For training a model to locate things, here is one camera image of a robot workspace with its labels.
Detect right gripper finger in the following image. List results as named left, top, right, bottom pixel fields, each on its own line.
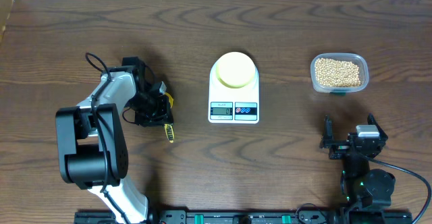
left=367, top=113, right=387, bottom=139
left=322, top=115, right=334, bottom=143

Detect yellow measuring scoop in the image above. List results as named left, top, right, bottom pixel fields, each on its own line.
left=164, top=92, right=175, bottom=143

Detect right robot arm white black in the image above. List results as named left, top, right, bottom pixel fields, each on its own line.
left=320, top=114, right=396, bottom=223

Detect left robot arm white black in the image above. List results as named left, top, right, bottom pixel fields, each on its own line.
left=55, top=57, right=175, bottom=223

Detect white digital kitchen scale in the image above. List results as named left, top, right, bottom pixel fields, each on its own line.
left=207, top=62, right=260, bottom=124

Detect pale yellow bowl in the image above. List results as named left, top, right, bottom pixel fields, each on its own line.
left=215, top=52, right=256, bottom=88

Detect clear plastic container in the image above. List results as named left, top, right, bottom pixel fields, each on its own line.
left=310, top=53, right=369, bottom=94

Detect soybeans in container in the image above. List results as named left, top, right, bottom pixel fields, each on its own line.
left=315, top=58, right=361, bottom=87

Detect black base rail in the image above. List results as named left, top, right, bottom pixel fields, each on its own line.
left=74, top=202, right=414, bottom=224

